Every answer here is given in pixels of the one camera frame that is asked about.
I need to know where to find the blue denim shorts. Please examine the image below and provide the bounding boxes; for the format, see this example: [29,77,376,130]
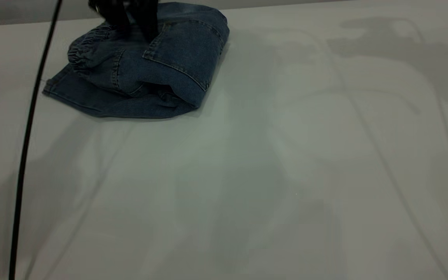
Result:
[42,2,231,119]

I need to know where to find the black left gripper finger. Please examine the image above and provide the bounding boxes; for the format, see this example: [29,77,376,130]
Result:
[133,8,158,41]
[105,10,131,32]

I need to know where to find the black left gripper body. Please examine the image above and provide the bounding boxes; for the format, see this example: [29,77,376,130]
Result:
[88,0,158,12]

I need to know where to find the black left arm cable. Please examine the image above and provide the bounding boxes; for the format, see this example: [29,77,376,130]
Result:
[8,0,64,280]

